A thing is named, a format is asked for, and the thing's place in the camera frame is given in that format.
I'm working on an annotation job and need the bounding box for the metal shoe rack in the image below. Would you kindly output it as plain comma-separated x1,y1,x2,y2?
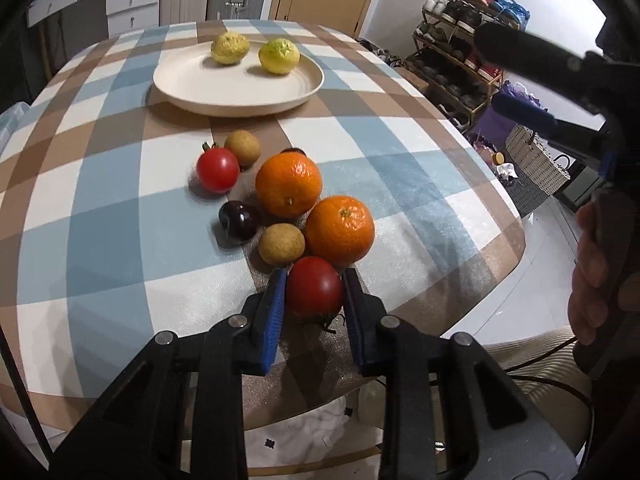
405,0,531,131

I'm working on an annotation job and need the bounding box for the pale blue checked cloth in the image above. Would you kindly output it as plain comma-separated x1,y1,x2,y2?
0,102,31,161

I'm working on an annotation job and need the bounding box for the large dark red tomato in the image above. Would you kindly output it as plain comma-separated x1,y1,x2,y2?
286,256,346,333

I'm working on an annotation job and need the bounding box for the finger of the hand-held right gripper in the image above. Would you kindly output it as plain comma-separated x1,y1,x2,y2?
491,94,616,163
474,22,608,108

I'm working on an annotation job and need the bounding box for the black cable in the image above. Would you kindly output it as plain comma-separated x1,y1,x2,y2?
505,340,598,461

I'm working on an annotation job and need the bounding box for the beige ribbed cushion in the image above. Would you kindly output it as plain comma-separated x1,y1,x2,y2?
480,327,596,456

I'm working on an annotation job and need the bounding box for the orange mandarin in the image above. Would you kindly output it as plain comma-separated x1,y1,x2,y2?
305,195,376,266
255,153,323,218

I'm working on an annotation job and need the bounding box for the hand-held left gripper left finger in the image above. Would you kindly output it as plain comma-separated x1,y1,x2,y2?
47,267,288,480

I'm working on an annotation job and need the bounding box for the white woven basket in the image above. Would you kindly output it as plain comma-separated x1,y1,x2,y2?
505,122,571,193

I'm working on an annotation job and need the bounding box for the brown longan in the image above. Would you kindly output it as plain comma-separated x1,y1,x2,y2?
257,223,306,267
224,130,262,168

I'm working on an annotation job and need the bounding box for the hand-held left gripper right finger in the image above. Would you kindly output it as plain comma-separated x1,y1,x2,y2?
341,267,593,480

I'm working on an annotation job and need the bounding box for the rough yellow guava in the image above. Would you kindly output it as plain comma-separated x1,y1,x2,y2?
210,31,250,66

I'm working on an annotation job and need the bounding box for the purple bag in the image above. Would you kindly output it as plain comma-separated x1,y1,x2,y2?
467,82,543,161

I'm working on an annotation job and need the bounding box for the yellow-green guava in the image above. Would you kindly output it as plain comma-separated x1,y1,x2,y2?
258,38,301,76

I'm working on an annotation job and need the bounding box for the small bright red tomato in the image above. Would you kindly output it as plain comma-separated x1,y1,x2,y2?
195,142,241,194

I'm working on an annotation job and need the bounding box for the cream round plate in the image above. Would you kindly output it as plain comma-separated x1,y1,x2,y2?
152,40,325,117

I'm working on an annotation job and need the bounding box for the person's right hand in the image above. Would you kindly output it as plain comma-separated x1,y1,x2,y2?
567,202,623,346

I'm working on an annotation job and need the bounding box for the blue brown checked tablecloth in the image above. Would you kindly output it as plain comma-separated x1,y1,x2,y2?
0,19,528,441

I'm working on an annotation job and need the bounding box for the shoe rack with shoes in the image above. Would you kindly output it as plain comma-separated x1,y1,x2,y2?
407,0,531,126

